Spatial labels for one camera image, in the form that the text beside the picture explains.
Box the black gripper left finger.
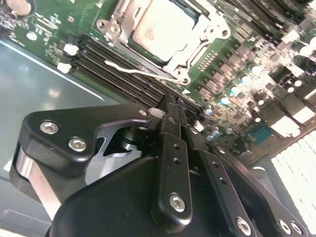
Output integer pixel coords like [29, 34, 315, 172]
[9, 92, 194, 232]

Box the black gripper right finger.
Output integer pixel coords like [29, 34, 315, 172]
[176, 98, 311, 237]

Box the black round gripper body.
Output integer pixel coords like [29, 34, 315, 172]
[49, 125, 230, 237]

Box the thin wire locking lever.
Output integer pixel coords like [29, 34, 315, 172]
[105, 60, 185, 83]

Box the silver CPU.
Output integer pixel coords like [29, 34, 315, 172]
[130, 0, 211, 65]

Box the metal CPU socket cover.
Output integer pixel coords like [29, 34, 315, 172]
[116, 0, 230, 75]

